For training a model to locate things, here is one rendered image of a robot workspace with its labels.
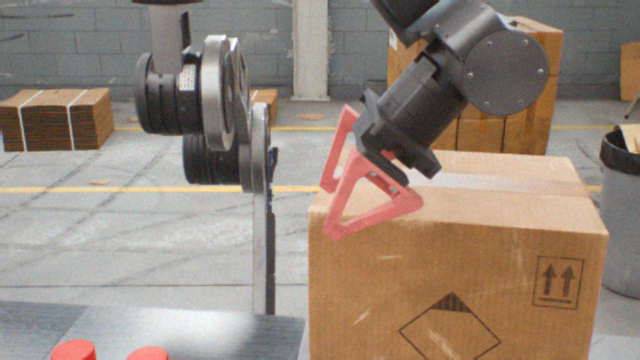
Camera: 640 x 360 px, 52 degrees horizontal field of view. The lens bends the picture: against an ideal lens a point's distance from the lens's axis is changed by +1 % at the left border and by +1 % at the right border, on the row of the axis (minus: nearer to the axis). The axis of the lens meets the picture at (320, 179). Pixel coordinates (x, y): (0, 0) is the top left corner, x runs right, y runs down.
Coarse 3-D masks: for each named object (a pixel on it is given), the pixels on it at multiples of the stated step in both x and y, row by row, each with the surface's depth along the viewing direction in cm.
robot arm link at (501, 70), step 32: (448, 0) 49; (480, 0) 45; (416, 32) 49; (448, 32) 43; (480, 32) 42; (512, 32) 42; (448, 64) 46; (480, 64) 42; (512, 64) 42; (544, 64) 42; (480, 96) 43; (512, 96) 43
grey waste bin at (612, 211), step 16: (608, 176) 263; (624, 176) 254; (608, 192) 264; (624, 192) 256; (608, 208) 266; (624, 208) 258; (608, 224) 267; (624, 224) 260; (608, 240) 269; (624, 240) 262; (608, 256) 271; (624, 256) 264; (608, 272) 272; (624, 272) 266; (608, 288) 274; (624, 288) 268
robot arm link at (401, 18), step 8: (384, 0) 47; (392, 0) 47; (400, 0) 47; (408, 0) 48; (416, 0) 48; (424, 0) 48; (432, 0) 48; (440, 0) 49; (392, 8) 48; (400, 8) 48; (408, 8) 48; (416, 8) 48; (424, 8) 49; (400, 16) 48; (408, 16) 48; (416, 16) 49; (400, 24) 49; (408, 24) 49
